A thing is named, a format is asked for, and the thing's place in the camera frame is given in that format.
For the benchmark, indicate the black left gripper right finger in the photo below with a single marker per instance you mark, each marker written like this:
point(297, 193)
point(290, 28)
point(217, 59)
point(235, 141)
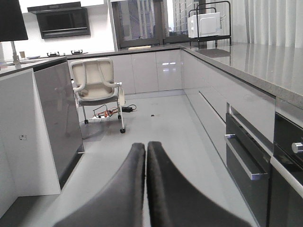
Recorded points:
point(175, 202)

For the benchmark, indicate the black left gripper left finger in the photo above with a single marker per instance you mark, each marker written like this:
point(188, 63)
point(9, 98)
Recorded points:
point(120, 201)

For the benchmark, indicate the black power adapter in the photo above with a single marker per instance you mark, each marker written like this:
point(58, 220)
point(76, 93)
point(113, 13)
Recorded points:
point(128, 109)

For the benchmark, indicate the grey kitchen island cabinet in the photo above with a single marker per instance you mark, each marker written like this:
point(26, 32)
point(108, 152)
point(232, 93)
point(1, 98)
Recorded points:
point(40, 138)

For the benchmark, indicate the black built-in oven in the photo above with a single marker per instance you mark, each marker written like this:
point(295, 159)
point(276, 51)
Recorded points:
point(269, 175)

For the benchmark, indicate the white mesh office chair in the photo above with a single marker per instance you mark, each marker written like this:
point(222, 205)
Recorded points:
point(94, 80)

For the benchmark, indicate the grey base cabinets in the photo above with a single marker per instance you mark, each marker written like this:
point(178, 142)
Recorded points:
point(144, 71)

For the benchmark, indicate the silver oven knob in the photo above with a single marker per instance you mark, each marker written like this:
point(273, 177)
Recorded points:
point(297, 147)

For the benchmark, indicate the black gas stove burners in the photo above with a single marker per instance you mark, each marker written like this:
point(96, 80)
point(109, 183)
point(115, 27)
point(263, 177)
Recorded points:
point(72, 52)

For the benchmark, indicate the black metal rack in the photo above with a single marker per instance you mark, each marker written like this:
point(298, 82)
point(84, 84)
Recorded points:
point(203, 9)

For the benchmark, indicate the white microwave oven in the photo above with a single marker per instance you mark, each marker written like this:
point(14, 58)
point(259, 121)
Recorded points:
point(206, 25)

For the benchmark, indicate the dark framed window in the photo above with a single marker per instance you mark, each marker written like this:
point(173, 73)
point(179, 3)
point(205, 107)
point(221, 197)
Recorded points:
point(151, 22)

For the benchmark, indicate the black range hood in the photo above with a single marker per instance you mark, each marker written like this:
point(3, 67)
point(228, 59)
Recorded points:
point(62, 20)

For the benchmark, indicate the black lamp shade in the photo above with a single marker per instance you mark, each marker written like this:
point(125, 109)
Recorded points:
point(12, 26)

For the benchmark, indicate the white curtain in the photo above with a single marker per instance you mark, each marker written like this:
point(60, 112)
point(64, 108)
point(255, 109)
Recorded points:
point(269, 22)

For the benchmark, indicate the silver oven handle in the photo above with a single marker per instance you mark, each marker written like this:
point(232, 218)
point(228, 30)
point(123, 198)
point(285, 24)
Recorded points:
point(238, 158)

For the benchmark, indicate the white power strip with cables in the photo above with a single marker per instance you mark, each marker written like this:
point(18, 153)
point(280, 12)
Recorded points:
point(106, 114)

